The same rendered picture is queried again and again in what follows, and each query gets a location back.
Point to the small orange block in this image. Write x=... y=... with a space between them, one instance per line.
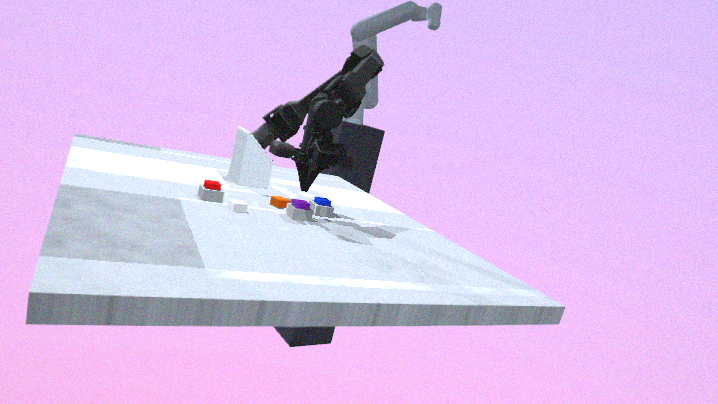
x=278 y=201

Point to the purple button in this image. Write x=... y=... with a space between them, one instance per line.
x=299 y=210

